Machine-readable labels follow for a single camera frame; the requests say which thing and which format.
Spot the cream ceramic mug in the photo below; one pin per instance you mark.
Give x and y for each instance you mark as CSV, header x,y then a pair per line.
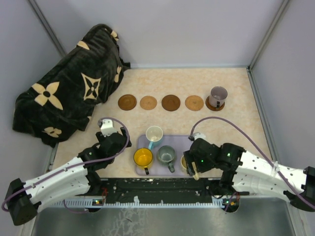
x,y
184,169

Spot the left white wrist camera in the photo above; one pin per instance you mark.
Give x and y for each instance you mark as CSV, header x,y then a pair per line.
x,y
106,127

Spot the white blue mug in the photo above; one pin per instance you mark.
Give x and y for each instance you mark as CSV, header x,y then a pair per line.
x,y
154,135

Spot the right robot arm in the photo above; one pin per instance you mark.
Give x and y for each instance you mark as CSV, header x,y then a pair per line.
x,y
244,172

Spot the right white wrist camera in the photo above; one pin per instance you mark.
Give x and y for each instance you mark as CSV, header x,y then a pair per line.
x,y
197,135

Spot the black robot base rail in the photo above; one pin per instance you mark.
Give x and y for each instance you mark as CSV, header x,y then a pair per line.
x,y
183,190

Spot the yellow glass mug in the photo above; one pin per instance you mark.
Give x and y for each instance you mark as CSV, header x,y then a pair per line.
x,y
143,159

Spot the woven rattan coaster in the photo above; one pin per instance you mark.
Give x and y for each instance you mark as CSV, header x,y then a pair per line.
x,y
194,103
148,102

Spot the lavender plastic tray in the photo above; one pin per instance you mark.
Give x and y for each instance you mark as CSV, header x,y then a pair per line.
x,y
180,143

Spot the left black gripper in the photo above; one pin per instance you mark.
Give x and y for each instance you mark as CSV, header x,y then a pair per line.
x,y
124,133

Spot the grey green mug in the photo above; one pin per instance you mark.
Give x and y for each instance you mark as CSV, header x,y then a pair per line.
x,y
166,155

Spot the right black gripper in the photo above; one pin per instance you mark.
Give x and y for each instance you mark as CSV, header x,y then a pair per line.
x,y
190,157

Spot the brown wooden coaster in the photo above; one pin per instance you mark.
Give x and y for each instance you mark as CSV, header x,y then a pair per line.
x,y
212,108
127,102

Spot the dark wooden coaster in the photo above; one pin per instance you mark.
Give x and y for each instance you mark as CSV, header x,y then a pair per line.
x,y
171,102

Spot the purple glass mug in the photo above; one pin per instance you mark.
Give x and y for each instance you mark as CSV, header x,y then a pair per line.
x,y
217,96

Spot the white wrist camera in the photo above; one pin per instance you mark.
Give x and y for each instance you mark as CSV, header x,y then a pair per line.
x,y
197,135
106,127

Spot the black floral blanket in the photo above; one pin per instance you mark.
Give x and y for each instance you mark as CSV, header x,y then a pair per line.
x,y
63,100

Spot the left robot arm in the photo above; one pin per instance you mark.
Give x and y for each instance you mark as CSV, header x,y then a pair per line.
x,y
78,177

